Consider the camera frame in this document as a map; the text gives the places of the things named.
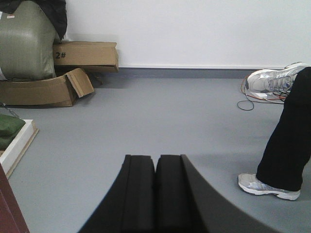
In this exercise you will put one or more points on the plywood base platform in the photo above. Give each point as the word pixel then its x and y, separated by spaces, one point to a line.
pixel 22 155

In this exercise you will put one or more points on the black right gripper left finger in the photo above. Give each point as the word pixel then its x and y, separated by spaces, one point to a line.
pixel 128 206

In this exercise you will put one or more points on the brown wooden door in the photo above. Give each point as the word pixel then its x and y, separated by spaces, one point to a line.
pixel 11 217

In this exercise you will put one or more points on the seated person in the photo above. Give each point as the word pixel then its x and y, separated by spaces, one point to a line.
pixel 289 147

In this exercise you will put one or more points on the upper green sandbag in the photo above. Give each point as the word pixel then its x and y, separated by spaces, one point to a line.
pixel 10 125

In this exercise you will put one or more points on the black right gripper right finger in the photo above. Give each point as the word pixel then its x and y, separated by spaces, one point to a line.
pixel 187 203

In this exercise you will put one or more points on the long cardboard box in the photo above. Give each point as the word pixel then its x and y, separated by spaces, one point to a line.
pixel 90 56

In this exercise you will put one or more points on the green sandbag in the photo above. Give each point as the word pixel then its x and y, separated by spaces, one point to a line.
pixel 5 141
pixel 10 125

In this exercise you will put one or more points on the white power strip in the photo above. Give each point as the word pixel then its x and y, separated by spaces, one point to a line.
pixel 261 96

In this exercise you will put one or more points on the olive woven sack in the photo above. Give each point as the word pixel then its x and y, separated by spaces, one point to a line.
pixel 26 40

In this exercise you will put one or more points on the open cardboard box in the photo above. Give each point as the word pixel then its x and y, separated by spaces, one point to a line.
pixel 62 91

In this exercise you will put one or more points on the white wooden edge rail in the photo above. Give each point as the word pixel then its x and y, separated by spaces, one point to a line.
pixel 17 143

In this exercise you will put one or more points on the lower green sandbag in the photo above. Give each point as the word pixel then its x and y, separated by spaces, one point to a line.
pixel 5 141

